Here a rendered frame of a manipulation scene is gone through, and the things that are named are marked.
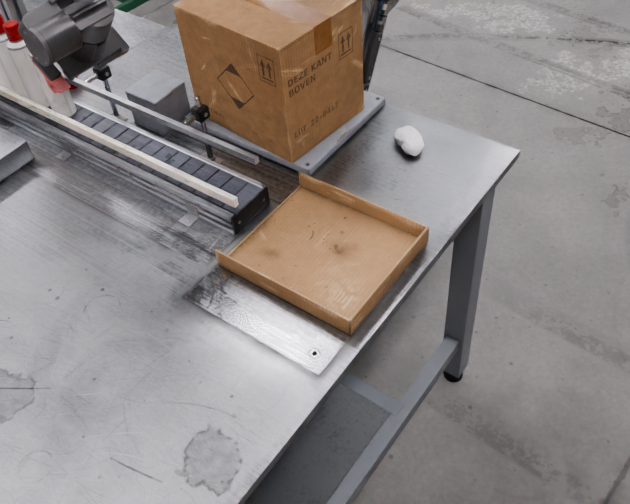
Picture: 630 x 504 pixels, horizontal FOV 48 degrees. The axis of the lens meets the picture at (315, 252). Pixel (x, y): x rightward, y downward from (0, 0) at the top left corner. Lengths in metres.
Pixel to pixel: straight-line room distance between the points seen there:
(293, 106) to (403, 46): 2.12
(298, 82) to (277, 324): 0.48
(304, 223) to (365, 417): 0.63
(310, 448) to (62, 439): 0.75
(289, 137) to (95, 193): 0.43
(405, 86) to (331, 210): 1.87
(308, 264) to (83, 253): 0.44
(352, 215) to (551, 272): 1.19
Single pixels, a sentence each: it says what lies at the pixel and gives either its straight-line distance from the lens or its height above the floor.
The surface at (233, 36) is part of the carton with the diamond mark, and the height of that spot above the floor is 1.11.
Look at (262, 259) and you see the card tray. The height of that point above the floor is 0.83.
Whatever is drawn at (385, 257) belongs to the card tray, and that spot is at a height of 0.83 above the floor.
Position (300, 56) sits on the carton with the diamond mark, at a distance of 1.38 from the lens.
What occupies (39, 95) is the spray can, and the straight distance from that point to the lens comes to 1.75.
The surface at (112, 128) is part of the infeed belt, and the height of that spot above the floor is 0.88.
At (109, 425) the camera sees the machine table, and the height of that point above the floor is 0.83.
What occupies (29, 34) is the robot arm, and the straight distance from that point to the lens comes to 1.08.
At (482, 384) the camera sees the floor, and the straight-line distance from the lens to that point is 2.15.
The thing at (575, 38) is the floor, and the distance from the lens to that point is 3.63.
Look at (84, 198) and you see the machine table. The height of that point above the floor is 0.83.
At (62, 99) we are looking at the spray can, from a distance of 1.68.
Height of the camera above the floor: 1.80
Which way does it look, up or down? 47 degrees down
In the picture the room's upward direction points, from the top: 6 degrees counter-clockwise
